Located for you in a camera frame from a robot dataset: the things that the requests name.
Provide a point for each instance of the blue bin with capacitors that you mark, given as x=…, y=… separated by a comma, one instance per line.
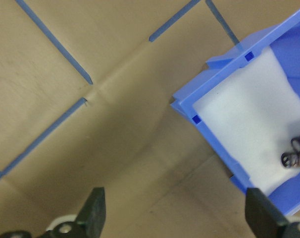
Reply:
x=218, y=148

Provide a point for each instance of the white foam liner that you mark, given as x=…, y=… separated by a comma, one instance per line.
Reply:
x=239, y=111

